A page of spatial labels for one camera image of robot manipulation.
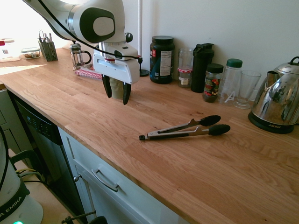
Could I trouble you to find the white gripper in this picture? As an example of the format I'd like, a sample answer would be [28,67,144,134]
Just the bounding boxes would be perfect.
[93,51,140,106]

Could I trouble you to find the steel tongs with black tips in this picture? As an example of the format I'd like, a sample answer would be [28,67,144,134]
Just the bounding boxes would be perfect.
[139,114,231,141]

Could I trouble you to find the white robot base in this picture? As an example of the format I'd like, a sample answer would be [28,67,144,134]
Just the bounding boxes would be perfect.
[0,125,44,224]

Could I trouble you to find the black slotted tong head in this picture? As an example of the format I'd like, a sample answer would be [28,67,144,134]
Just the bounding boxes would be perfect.
[124,32,150,77]

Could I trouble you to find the red white checkered box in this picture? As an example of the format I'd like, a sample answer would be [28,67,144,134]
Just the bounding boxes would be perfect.
[74,63,104,81]

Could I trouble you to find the glass French press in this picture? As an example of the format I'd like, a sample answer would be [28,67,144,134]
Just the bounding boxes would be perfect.
[70,41,93,71]

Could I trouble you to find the black protein powder tub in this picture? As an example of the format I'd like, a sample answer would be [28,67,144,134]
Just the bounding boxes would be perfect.
[149,35,176,85]

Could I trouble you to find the white vertical pipe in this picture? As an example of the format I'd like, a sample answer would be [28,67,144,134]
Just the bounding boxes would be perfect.
[137,0,143,57]

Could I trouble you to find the glass jar red checkered lid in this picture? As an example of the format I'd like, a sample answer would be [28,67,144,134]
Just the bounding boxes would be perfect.
[178,48,194,89]

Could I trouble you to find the grey slotted cutlery caddy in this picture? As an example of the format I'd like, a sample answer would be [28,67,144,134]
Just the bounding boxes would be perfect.
[37,29,59,62]

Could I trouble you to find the black shaker bottle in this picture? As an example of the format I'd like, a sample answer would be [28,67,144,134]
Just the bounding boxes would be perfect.
[190,42,215,93]

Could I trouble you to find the black front dishwasher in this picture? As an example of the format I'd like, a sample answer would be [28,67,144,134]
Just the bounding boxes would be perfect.
[11,95,87,222]

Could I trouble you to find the glass food container green lid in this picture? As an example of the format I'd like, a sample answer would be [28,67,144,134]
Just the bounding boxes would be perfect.
[21,47,41,60]

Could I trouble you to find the spice jar black lid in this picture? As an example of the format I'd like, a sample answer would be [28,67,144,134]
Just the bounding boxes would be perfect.
[202,63,224,103]

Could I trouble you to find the white cabinet drawer front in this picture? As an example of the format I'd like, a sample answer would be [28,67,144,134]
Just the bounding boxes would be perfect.
[57,127,187,224]

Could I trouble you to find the clear bottle green lid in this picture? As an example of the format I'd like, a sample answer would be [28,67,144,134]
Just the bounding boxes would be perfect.
[218,58,243,107]

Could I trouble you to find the white container red lid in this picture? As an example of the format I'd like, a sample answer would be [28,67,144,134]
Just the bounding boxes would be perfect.
[0,38,22,63]

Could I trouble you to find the clear footed drinking glass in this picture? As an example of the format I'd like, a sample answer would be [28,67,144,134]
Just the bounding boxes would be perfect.
[233,70,262,110]

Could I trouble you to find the dark metal clamp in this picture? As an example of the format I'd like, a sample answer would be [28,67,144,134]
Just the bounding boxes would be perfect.
[61,210,97,224]

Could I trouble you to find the black kettle base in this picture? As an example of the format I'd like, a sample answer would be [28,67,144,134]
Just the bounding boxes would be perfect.
[248,111,295,134]

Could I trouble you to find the stainless steel electric kettle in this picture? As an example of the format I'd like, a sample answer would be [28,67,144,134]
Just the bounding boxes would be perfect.
[249,56,299,126]

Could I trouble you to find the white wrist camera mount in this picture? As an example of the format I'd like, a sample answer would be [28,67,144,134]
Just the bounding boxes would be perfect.
[94,43,139,62]

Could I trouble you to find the silver drawer handle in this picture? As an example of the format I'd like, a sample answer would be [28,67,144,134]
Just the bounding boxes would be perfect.
[91,168,120,193]

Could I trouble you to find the yellow and black floor cables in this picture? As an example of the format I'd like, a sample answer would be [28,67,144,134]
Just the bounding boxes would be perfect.
[15,167,47,185]

